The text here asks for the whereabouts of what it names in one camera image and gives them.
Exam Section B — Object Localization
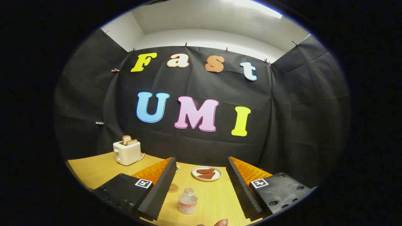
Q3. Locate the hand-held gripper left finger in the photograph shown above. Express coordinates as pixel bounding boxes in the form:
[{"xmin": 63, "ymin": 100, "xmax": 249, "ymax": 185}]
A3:
[{"xmin": 90, "ymin": 157, "xmax": 177, "ymax": 221}]

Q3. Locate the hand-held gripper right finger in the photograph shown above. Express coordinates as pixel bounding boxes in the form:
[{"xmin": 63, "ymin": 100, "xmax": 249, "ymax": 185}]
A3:
[{"xmin": 226, "ymin": 156, "xmax": 318, "ymax": 220}]

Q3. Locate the clear juice bottle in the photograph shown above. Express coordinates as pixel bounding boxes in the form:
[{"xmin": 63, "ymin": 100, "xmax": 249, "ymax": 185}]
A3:
[{"xmin": 178, "ymin": 188, "xmax": 198, "ymax": 215}]

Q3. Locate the white round plate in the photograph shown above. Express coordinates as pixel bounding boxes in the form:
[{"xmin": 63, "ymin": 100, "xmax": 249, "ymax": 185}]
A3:
[{"xmin": 192, "ymin": 166, "xmax": 222, "ymax": 182}]

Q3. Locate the wooden table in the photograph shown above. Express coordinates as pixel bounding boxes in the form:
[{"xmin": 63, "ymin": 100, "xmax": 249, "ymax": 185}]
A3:
[{"xmin": 68, "ymin": 152, "xmax": 274, "ymax": 226}]

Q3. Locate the cream toaster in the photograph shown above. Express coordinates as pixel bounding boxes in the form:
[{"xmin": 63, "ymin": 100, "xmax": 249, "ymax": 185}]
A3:
[{"xmin": 113, "ymin": 140, "xmax": 141, "ymax": 166}]

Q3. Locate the black backdrop cloth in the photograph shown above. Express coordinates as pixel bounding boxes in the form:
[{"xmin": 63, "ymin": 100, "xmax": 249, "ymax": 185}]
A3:
[{"xmin": 53, "ymin": 28, "xmax": 350, "ymax": 189}]

